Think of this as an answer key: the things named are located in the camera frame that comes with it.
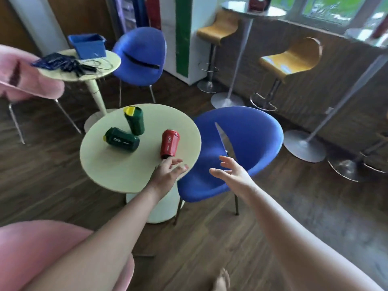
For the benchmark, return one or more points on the person's right hand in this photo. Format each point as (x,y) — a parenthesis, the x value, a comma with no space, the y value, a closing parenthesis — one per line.
(238,178)

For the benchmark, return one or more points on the person's left hand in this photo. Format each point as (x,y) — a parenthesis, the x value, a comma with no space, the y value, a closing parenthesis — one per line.
(162,177)

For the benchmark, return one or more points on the person's left thumb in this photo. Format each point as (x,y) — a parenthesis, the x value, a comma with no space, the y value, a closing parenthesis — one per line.
(182,170)

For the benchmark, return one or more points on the person's right thumb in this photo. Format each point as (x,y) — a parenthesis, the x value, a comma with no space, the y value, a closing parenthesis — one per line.
(218,172)

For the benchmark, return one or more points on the person's left forearm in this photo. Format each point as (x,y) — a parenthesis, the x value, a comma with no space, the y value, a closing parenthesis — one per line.
(100,248)

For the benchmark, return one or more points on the person's right forearm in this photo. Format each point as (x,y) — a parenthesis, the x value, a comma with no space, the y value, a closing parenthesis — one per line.
(297,245)

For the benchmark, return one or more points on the red drink can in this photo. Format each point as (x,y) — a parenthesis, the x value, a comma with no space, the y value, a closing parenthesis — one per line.
(169,143)

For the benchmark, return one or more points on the blue shell chair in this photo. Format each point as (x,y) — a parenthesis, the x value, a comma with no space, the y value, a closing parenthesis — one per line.
(251,139)
(139,48)

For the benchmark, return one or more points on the pale yellow round table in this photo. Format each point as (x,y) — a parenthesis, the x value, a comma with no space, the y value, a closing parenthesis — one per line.
(121,169)
(103,65)

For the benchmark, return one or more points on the dark green drink can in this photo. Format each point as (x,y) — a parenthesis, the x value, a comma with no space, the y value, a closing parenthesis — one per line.
(122,139)

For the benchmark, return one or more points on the green can with yellow lid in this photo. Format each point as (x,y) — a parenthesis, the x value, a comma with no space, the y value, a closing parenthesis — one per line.
(135,121)

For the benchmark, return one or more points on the person's bare foot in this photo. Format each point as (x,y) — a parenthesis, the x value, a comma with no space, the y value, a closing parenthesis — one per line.
(221,281)

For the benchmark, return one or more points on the silver tall bar table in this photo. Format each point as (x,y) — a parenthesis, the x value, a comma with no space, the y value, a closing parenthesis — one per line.
(348,93)
(239,54)

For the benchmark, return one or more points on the chrome bar stool base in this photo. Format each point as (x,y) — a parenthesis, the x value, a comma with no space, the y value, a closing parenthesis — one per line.
(347,169)

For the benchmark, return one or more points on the white cabinet with green stripe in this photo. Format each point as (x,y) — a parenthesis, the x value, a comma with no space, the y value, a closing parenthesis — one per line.
(200,42)

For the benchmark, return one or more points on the yellow bar stool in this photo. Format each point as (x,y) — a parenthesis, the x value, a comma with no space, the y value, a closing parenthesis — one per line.
(216,28)
(291,59)

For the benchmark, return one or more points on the blue plastic bin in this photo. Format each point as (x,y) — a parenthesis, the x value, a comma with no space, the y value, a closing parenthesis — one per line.
(88,46)

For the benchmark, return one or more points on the red board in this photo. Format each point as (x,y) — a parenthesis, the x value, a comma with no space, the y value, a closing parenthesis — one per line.
(153,12)

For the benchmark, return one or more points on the pink shell chair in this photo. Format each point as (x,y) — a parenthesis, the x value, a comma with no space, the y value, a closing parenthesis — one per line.
(36,248)
(30,78)

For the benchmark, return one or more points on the dark blue board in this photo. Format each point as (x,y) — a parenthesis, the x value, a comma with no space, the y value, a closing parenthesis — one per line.
(140,10)

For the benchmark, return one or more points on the red container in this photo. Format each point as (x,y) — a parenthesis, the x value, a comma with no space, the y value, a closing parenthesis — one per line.
(259,3)

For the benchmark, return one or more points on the window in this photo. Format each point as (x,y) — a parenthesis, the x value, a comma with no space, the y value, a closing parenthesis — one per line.
(327,9)

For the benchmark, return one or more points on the white wall outlet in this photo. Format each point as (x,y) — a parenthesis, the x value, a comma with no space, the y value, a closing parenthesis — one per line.
(329,110)

